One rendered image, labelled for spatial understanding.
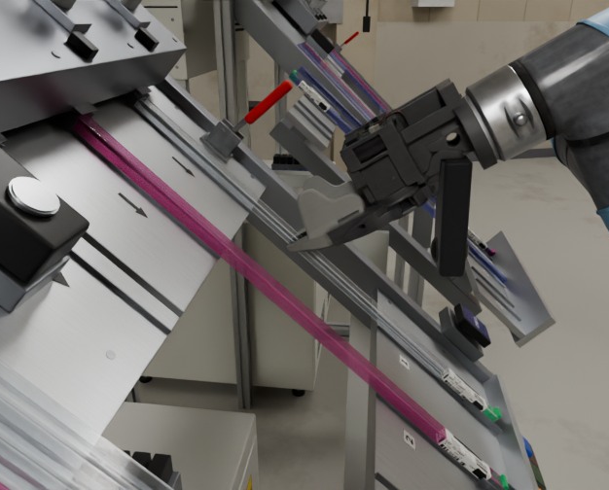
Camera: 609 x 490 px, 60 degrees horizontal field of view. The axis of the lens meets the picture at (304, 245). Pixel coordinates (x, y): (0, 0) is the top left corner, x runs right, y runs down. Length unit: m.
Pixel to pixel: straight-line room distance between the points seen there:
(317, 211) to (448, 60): 4.07
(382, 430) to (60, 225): 0.30
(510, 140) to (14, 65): 0.37
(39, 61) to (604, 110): 0.41
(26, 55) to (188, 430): 0.57
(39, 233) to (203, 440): 0.55
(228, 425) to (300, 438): 0.89
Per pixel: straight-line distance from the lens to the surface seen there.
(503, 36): 4.74
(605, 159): 0.52
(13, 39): 0.38
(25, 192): 0.28
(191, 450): 0.77
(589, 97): 0.50
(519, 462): 0.63
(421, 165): 0.50
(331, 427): 1.71
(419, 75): 4.45
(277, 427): 1.71
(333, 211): 0.50
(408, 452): 0.47
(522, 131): 0.49
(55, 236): 0.27
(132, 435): 0.81
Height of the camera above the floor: 1.15
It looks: 23 degrees down
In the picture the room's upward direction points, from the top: straight up
